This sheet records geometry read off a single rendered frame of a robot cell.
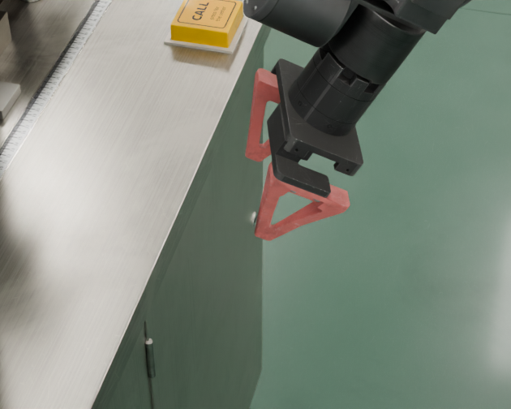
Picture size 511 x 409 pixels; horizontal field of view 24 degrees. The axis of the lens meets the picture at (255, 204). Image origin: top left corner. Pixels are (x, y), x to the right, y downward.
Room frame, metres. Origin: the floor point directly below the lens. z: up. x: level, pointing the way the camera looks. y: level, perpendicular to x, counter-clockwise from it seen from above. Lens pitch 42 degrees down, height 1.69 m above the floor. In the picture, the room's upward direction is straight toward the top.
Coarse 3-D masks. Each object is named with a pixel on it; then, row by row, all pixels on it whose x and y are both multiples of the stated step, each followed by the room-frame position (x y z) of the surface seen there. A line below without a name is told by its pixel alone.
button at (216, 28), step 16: (192, 0) 1.20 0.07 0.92; (208, 0) 1.20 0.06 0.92; (224, 0) 1.20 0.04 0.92; (176, 16) 1.16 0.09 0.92; (192, 16) 1.16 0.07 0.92; (208, 16) 1.16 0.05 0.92; (224, 16) 1.16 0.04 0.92; (240, 16) 1.18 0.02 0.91; (176, 32) 1.14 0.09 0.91; (192, 32) 1.14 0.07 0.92; (208, 32) 1.13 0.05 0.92; (224, 32) 1.13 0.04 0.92
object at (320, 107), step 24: (288, 72) 0.76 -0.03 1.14; (312, 72) 0.72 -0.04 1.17; (336, 72) 0.70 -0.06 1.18; (288, 96) 0.72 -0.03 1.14; (312, 96) 0.71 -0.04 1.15; (336, 96) 0.70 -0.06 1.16; (360, 96) 0.70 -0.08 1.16; (288, 120) 0.69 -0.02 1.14; (312, 120) 0.70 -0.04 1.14; (336, 120) 0.70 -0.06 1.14; (288, 144) 0.67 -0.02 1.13; (312, 144) 0.67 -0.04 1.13; (336, 144) 0.69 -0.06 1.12; (336, 168) 0.67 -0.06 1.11
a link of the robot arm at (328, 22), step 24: (264, 0) 0.70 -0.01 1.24; (288, 0) 0.69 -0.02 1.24; (312, 0) 0.70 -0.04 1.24; (336, 0) 0.70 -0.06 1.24; (384, 0) 0.70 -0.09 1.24; (408, 0) 0.69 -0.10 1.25; (432, 0) 0.68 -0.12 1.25; (456, 0) 0.68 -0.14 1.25; (264, 24) 0.71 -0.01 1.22; (288, 24) 0.70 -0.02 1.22; (312, 24) 0.70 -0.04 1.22; (336, 24) 0.70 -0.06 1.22; (432, 24) 0.69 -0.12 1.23
